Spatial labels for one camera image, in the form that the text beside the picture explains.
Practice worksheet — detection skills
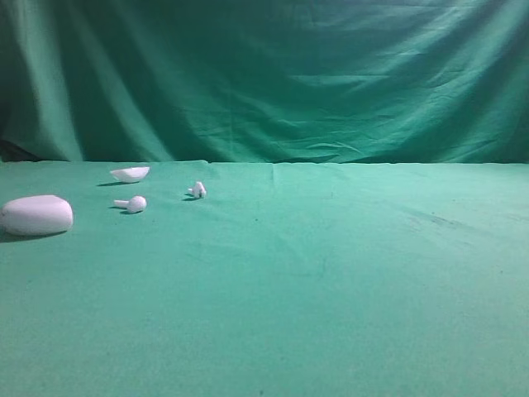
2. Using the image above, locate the white bluetooth earbud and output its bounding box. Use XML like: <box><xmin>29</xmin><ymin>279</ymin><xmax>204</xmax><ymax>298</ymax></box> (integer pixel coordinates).
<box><xmin>188</xmin><ymin>181</ymin><xmax>207</xmax><ymax>199</ymax></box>

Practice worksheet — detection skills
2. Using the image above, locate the white earbud near case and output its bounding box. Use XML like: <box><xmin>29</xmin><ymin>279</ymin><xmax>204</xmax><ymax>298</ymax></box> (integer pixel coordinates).
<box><xmin>113</xmin><ymin>196</ymin><xmax>147</xmax><ymax>213</ymax></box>

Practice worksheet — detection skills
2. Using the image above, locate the white earbud case lid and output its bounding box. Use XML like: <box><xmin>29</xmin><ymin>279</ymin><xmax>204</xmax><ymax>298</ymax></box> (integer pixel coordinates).
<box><xmin>110</xmin><ymin>166</ymin><xmax>150</xmax><ymax>184</ymax></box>

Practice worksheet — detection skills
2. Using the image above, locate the white earbud case body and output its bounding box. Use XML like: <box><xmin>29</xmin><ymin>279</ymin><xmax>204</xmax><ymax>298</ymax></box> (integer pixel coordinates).
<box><xmin>1</xmin><ymin>195</ymin><xmax>74</xmax><ymax>236</ymax></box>

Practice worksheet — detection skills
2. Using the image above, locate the green table cloth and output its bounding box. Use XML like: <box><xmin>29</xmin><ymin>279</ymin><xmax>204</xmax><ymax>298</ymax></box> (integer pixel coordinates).
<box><xmin>1</xmin><ymin>161</ymin><xmax>528</xmax><ymax>396</ymax></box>

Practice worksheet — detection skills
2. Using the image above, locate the green backdrop cloth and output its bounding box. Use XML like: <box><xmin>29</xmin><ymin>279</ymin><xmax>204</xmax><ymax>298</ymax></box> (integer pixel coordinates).
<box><xmin>1</xmin><ymin>1</ymin><xmax>528</xmax><ymax>163</ymax></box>

